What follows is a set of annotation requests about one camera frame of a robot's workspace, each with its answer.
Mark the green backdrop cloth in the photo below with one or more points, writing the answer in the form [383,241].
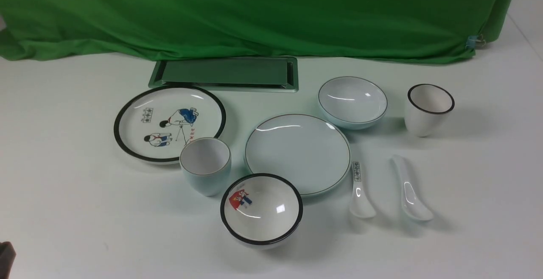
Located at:
[410,31]

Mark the pale blue bowl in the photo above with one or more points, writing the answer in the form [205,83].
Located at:
[352,103]

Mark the dark object at corner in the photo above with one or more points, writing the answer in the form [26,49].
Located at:
[7,258]

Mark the black-rimmed illustrated plate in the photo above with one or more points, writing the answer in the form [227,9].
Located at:
[156,125]

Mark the plain white ceramic spoon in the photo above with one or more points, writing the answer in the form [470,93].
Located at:
[412,206]

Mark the black-rimmed illustrated bowl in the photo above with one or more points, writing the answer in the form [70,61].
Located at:
[261,210]

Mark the black-rimmed white cup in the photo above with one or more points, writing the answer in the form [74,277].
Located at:
[426,108]

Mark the blue binder clip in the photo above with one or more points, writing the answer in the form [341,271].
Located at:
[475,41]

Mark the white spoon with print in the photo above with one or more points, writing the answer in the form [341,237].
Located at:
[360,206]

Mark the pale blue cup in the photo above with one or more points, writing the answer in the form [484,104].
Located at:
[206,165]

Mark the pale blue plate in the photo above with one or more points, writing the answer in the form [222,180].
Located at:
[309,152]

